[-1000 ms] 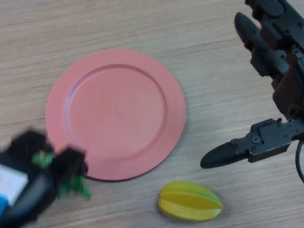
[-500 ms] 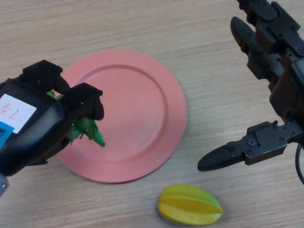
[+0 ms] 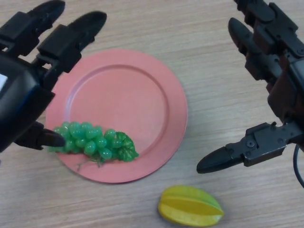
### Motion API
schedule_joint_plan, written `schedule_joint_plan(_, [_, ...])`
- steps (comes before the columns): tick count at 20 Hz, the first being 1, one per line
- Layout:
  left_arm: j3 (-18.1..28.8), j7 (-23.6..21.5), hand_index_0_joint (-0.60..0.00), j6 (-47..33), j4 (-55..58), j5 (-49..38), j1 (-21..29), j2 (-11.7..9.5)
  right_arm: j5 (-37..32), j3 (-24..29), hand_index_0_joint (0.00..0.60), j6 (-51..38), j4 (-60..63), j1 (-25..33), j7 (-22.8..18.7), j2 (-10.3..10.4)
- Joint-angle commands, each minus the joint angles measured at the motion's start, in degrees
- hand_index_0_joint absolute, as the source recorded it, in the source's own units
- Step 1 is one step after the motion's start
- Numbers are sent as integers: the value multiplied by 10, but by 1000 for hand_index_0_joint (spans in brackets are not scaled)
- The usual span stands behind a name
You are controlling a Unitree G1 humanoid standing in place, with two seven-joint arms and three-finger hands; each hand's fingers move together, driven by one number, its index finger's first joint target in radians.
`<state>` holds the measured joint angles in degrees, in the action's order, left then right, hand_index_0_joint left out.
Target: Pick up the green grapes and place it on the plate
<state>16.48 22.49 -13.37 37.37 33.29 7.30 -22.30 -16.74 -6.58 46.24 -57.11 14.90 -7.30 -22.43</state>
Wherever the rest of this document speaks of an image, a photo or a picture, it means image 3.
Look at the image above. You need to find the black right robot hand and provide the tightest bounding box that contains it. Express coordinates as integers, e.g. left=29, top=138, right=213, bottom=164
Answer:
left=196, top=0, right=304, bottom=175

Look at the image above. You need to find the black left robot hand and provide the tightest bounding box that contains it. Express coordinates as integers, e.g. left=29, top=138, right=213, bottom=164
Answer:
left=0, top=0, right=107, bottom=152

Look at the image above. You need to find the green grape bunch with leaf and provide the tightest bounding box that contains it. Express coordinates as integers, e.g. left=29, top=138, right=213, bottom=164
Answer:
left=46, top=121, right=140, bottom=171

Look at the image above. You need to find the pink round plate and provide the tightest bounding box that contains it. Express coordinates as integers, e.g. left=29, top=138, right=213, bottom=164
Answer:
left=45, top=49, right=188, bottom=184

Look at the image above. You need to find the yellow starfruit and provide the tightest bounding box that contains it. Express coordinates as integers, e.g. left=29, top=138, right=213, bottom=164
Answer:
left=158, top=184, right=225, bottom=226

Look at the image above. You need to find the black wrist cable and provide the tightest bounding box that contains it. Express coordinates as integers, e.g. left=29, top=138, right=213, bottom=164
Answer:
left=293, top=144, right=304, bottom=185

